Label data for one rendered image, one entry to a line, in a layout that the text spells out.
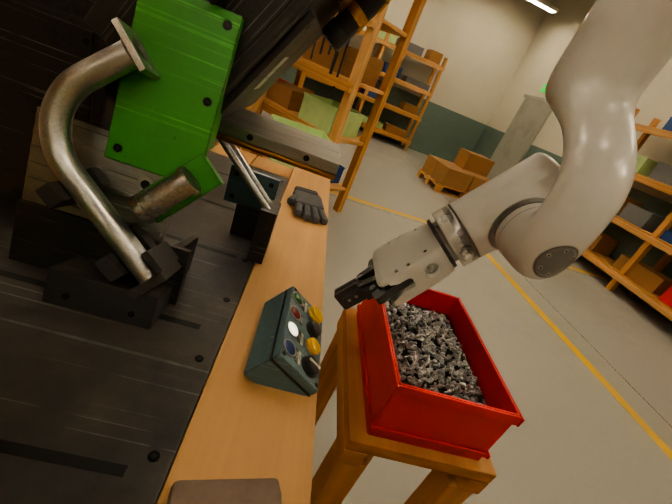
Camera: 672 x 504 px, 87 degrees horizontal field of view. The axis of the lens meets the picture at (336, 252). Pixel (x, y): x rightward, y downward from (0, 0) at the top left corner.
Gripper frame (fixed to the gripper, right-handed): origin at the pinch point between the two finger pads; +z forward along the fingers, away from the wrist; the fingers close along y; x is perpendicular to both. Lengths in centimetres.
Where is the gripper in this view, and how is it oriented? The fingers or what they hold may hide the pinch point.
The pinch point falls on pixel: (350, 294)
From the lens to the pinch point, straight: 54.0
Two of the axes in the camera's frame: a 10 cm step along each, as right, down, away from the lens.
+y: 0.0, -4.7, 8.8
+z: -8.2, 5.0, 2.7
